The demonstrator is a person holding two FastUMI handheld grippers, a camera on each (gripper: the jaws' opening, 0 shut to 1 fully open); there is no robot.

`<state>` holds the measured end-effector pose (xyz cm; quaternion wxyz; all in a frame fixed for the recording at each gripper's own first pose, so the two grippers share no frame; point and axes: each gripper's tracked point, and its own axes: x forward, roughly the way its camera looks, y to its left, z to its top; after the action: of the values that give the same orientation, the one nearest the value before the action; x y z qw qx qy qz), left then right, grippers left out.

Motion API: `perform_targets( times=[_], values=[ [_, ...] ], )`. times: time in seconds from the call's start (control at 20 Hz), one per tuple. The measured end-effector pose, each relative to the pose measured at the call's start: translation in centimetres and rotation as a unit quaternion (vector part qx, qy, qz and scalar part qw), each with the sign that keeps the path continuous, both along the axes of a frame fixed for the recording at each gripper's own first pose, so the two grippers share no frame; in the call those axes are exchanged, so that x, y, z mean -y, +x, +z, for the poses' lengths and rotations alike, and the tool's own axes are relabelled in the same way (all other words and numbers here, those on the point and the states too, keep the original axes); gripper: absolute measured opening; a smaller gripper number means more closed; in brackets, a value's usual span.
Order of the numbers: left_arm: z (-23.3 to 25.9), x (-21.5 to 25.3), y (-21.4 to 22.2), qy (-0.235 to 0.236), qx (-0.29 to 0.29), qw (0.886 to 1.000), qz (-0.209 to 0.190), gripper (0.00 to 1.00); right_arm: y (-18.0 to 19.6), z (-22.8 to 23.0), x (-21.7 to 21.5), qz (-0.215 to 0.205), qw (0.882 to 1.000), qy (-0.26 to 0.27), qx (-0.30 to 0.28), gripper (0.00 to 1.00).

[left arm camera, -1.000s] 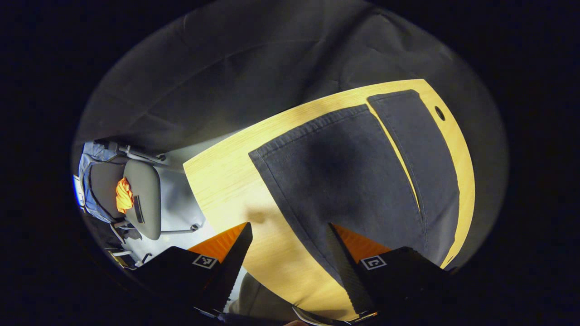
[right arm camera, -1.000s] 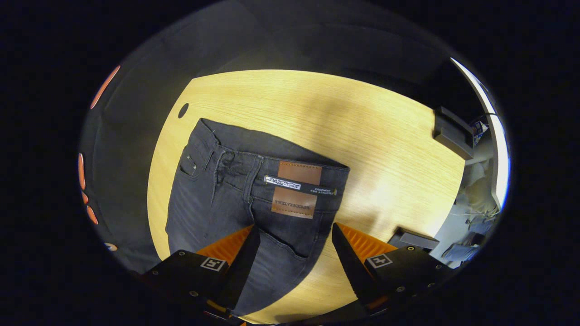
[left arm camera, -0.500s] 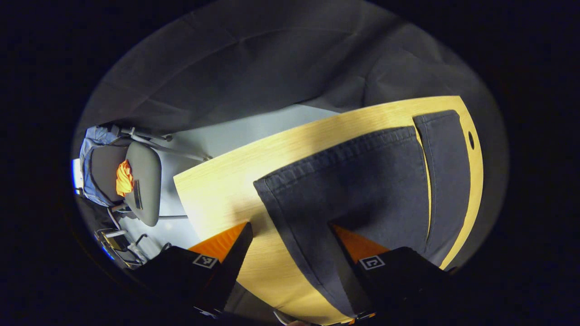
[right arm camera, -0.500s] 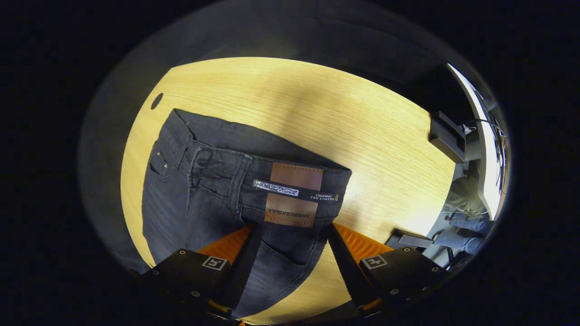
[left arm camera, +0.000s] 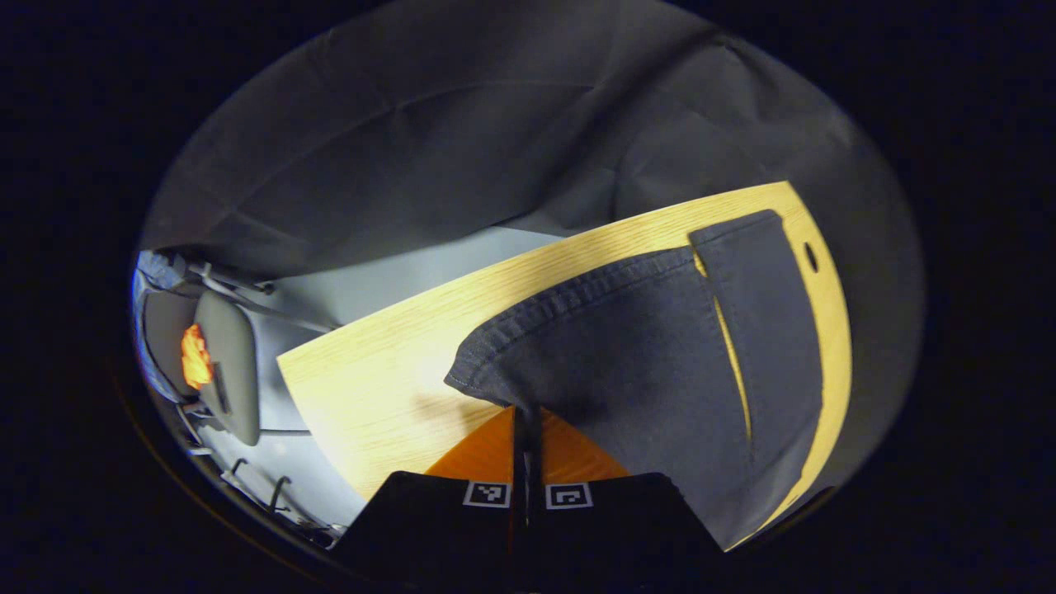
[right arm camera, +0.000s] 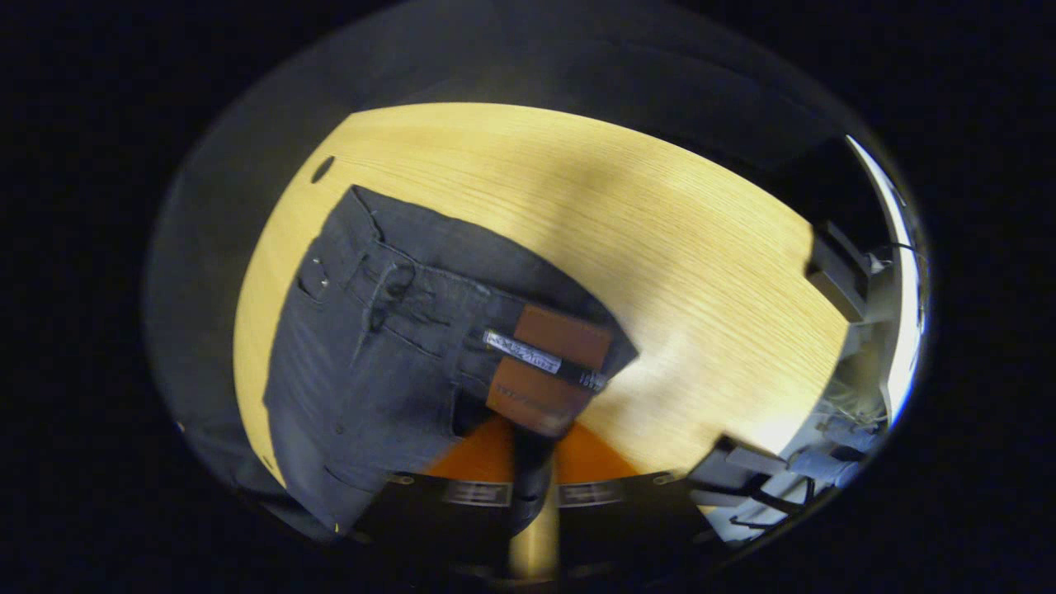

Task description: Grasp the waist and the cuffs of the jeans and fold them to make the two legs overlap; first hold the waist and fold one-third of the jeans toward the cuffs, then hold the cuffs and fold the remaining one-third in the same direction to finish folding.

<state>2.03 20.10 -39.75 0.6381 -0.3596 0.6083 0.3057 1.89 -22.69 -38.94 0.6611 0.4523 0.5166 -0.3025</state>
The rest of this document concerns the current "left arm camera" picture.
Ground black backdrop cloth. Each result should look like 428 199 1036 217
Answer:
139 0 926 529

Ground grey metal stand frame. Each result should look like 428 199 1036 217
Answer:
186 262 341 334

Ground dark grey jeans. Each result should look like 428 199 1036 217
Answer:
444 209 826 552

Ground orange crumpled object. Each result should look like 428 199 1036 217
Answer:
181 323 215 391

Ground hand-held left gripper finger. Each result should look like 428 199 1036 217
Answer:
525 406 728 588
330 406 524 588

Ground grey office chair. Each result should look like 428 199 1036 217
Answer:
136 285 263 448

